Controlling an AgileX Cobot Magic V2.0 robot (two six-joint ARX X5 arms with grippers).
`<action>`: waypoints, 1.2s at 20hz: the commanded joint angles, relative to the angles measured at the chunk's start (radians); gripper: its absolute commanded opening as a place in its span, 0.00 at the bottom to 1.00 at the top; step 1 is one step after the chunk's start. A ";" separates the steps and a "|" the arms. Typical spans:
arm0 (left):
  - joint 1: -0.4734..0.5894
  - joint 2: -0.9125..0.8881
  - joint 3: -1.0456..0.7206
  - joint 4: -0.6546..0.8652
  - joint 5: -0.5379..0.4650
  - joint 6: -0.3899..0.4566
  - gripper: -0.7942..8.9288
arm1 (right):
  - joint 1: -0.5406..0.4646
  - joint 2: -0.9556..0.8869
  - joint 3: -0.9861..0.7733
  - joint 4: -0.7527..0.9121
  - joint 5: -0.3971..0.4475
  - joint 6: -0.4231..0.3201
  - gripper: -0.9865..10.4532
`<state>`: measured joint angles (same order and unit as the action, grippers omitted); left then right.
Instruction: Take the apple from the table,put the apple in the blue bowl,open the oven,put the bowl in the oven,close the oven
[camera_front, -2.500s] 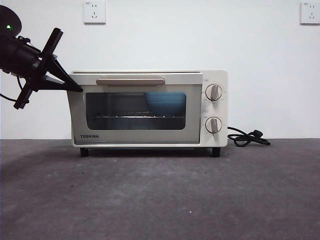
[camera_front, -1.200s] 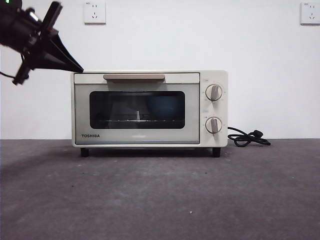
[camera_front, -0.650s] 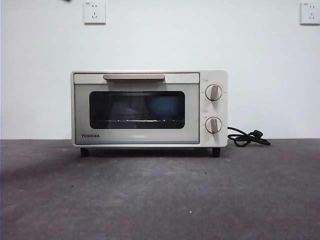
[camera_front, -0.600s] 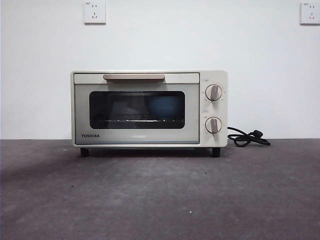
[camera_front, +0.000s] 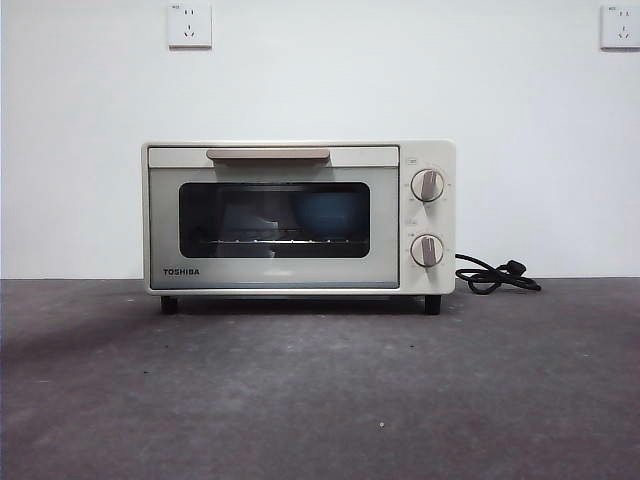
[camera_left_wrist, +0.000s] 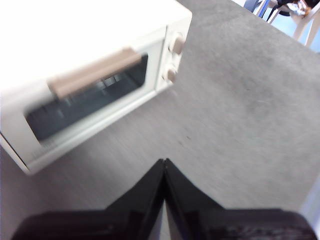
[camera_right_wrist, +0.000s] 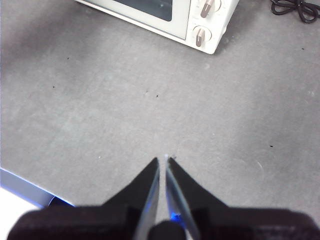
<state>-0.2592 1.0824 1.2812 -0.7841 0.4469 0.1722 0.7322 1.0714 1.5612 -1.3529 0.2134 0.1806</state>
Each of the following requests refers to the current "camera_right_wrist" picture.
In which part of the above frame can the glass oven door with handle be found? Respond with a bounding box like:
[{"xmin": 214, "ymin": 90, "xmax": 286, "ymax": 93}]
[{"xmin": 74, "ymin": 0, "xmax": 191, "ymax": 41}]

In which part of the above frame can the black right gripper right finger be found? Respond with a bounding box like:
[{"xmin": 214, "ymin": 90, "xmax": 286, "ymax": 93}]
[{"xmin": 166, "ymin": 157, "xmax": 320, "ymax": 240}]

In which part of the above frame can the beige oven knob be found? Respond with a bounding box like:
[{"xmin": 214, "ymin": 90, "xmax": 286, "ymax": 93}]
[
  {"xmin": 192, "ymin": 24, "xmax": 213, "ymax": 48},
  {"xmin": 199, "ymin": 0, "xmax": 222, "ymax": 19}
]

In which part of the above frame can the black oven power cable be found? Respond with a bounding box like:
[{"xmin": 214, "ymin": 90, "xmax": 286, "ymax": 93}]
[{"xmin": 270, "ymin": 0, "xmax": 320, "ymax": 24}]

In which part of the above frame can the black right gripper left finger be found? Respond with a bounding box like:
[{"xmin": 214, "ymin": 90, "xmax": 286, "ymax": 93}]
[{"xmin": 6, "ymin": 157, "xmax": 161, "ymax": 240}]

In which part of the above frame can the cream toaster oven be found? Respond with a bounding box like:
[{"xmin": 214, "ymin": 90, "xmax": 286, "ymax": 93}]
[{"xmin": 73, "ymin": 0, "xmax": 240, "ymax": 55}]

